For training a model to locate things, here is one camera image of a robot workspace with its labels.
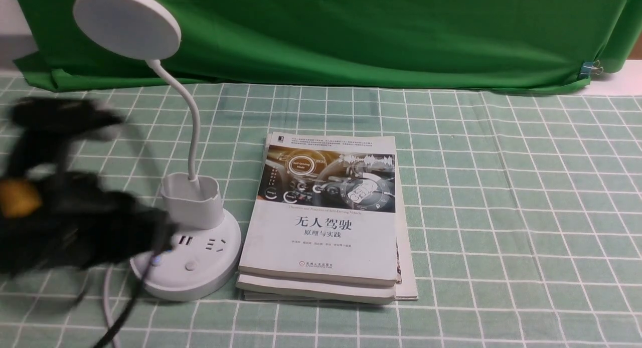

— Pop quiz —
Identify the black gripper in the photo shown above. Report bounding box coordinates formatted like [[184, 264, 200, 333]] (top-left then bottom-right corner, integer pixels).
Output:
[[1, 173, 177, 277]]

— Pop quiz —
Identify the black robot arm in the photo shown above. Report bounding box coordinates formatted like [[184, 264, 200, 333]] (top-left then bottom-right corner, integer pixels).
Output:
[[1, 96, 178, 277]]

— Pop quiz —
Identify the white desk lamp with sockets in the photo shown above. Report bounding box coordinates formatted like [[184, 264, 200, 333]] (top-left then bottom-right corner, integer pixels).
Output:
[[73, 0, 241, 301]]

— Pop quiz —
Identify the white self-driving textbook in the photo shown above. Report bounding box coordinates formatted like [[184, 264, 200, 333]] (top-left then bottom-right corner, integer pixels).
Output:
[[238, 132, 398, 287]]

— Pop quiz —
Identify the bottom thin white book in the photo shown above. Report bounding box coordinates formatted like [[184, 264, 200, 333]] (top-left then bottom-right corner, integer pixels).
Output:
[[244, 137, 419, 302]]

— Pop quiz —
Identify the green checkered tablecloth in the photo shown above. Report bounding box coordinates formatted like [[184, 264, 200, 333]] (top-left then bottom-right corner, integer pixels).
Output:
[[0, 71, 642, 348]]

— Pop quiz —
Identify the green backdrop cloth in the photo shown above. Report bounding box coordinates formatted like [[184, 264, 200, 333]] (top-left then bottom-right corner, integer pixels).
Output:
[[11, 0, 642, 95]]

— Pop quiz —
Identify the blue binder clip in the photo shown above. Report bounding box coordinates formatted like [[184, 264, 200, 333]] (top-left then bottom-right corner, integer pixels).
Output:
[[577, 60, 604, 79]]

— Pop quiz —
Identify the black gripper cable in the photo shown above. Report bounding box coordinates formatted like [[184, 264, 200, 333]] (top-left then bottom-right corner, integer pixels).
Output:
[[90, 228, 174, 348]]

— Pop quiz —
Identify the white lamp power cable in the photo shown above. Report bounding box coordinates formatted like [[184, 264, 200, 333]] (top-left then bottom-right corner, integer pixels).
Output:
[[102, 265, 122, 348]]

